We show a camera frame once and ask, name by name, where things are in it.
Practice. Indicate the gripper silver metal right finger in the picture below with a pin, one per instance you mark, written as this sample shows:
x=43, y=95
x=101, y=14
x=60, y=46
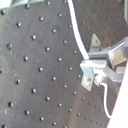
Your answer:
x=116, y=54

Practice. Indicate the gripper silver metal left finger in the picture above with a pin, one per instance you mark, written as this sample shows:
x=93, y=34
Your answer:
x=97, y=71

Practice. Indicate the white robot housing edge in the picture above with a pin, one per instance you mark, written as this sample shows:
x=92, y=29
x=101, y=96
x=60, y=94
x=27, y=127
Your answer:
x=119, y=118

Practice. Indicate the black perforated breadboard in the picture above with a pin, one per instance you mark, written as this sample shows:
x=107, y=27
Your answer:
x=40, y=74

